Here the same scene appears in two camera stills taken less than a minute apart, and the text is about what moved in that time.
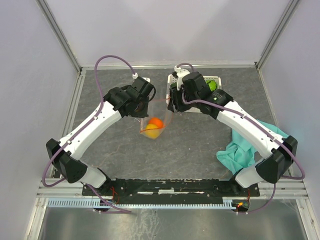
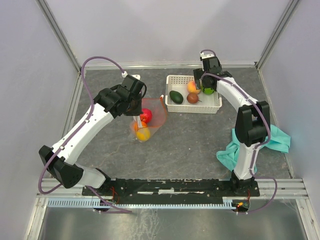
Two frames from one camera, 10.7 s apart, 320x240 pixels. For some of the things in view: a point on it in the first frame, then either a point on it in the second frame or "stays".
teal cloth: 237,156 stays
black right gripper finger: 173,103 to 197,74
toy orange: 156,121 to 135,125
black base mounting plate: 140,189 stays
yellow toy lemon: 152,131 to 143,134
